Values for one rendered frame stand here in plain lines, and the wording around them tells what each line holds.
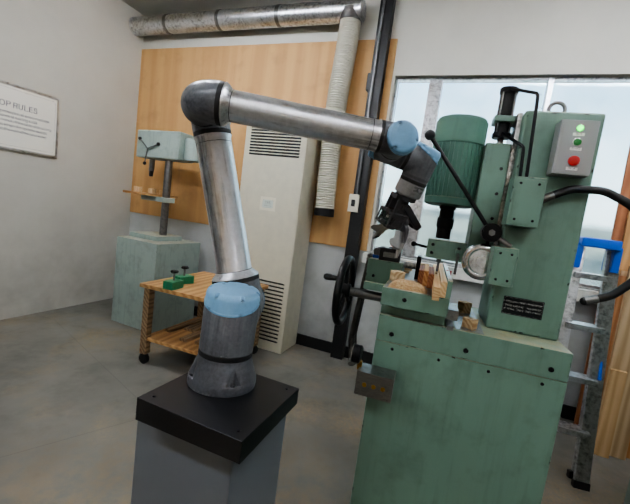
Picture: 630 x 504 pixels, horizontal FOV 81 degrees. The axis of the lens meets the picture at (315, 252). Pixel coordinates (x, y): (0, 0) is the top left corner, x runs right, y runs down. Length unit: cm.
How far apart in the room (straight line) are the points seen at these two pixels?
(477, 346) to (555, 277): 34
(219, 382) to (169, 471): 26
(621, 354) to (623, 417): 34
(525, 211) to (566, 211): 16
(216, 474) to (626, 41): 301
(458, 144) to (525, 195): 29
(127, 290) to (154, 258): 40
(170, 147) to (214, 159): 205
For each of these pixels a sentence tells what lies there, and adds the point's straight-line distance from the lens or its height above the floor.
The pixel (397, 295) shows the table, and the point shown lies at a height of 88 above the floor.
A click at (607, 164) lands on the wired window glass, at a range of 298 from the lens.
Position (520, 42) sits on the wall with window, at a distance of 303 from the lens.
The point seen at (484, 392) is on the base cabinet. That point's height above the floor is 62.
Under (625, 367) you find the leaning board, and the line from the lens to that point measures 268.
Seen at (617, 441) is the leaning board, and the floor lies 9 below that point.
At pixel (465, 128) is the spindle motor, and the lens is 141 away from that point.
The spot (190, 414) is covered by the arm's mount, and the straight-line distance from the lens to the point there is 99.
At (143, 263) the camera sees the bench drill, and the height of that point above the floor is 53.
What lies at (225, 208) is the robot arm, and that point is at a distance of 116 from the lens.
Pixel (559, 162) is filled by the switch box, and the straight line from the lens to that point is 135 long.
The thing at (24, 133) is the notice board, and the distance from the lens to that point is 353.
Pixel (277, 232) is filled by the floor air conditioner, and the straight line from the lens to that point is 277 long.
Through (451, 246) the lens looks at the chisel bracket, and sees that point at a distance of 143.
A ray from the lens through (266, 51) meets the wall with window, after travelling 345.
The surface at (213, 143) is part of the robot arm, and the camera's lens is 119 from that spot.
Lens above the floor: 112
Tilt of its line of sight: 6 degrees down
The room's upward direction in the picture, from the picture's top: 8 degrees clockwise
